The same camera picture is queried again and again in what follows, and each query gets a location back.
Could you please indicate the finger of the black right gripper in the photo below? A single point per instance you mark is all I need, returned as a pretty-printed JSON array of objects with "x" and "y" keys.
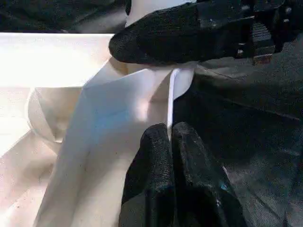
[{"x": 165, "y": 40}]

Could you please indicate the white plastic table leg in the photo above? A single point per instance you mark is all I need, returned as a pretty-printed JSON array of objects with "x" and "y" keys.
[{"x": 146, "y": 10}]

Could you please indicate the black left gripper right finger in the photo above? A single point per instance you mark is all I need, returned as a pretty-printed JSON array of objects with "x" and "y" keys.
[{"x": 201, "y": 179}]

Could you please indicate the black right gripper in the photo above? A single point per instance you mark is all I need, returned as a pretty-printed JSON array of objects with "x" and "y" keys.
[{"x": 260, "y": 26}]

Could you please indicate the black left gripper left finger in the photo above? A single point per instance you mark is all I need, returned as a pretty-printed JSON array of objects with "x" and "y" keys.
[{"x": 154, "y": 170}]

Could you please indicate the white plastic table top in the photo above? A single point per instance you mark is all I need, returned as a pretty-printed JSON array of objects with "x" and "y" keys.
[{"x": 47, "y": 59}]

